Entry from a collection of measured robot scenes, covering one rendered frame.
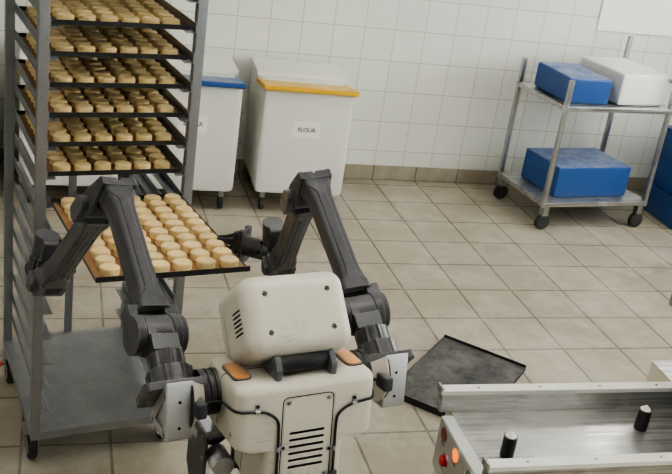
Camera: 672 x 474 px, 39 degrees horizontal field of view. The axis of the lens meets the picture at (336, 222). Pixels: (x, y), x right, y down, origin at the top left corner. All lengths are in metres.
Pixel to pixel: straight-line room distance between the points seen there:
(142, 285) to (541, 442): 1.03
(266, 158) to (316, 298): 3.71
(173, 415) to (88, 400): 1.78
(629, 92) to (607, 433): 3.86
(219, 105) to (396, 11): 1.42
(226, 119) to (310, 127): 0.48
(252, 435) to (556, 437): 0.90
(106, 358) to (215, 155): 1.93
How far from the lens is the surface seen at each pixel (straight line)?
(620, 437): 2.46
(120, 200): 1.98
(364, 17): 6.03
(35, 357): 3.19
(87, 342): 3.83
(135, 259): 1.90
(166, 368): 1.74
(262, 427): 1.73
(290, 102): 5.35
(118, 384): 3.59
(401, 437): 3.74
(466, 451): 2.25
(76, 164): 2.99
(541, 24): 6.48
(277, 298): 1.72
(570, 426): 2.44
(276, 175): 5.47
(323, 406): 1.76
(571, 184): 6.12
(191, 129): 2.98
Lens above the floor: 2.09
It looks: 22 degrees down
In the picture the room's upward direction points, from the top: 8 degrees clockwise
